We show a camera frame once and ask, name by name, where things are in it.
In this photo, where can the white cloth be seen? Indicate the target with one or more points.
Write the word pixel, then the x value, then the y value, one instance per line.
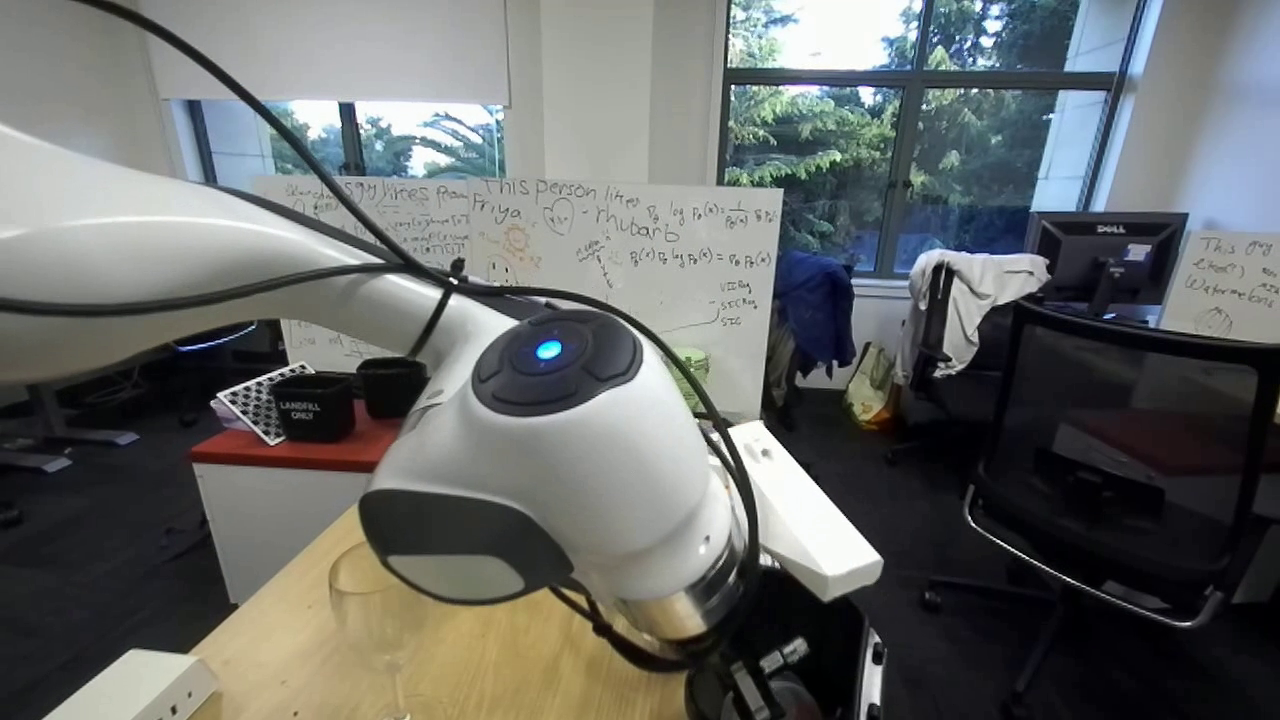
pixel 980 287

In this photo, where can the clear wine glass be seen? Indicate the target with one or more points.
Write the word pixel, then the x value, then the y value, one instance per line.
pixel 365 626

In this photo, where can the dark framed window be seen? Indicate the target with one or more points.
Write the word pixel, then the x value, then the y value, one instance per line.
pixel 351 132
pixel 922 77

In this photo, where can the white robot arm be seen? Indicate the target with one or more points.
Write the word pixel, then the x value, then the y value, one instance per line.
pixel 561 464

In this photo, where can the green lidded container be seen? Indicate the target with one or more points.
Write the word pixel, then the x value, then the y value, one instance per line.
pixel 695 371

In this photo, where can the black computer monitor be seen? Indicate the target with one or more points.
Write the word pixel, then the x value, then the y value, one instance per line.
pixel 1104 261

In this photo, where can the white roller blind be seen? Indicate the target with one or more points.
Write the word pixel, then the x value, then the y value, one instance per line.
pixel 334 44

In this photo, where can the large whiteboard with smiley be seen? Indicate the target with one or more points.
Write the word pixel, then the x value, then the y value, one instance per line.
pixel 643 253

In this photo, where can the white cabinet with red top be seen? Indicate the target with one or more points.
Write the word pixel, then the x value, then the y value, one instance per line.
pixel 265 520

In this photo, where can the white flat board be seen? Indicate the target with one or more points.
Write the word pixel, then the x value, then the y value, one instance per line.
pixel 802 514

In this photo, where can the black landfill bin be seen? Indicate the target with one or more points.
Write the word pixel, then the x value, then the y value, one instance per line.
pixel 835 626
pixel 315 404

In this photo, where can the white grid rack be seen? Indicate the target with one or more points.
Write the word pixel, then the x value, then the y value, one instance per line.
pixel 255 403

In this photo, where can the white power box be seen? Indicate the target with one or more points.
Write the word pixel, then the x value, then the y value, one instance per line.
pixel 134 687

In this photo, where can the blue jacket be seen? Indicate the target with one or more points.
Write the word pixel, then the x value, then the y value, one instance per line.
pixel 813 304

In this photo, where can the yellow green bag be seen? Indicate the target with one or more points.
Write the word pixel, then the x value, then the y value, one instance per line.
pixel 874 384

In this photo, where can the black mesh office chair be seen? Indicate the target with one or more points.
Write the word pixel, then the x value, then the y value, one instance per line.
pixel 1121 455

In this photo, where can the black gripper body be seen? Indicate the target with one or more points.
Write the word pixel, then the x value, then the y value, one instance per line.
pixel 724 695

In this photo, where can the plain black bin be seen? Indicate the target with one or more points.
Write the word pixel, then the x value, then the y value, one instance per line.
pixel 394 384

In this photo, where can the small whiteboard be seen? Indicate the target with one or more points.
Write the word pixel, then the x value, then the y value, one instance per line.
pixel 1226 287

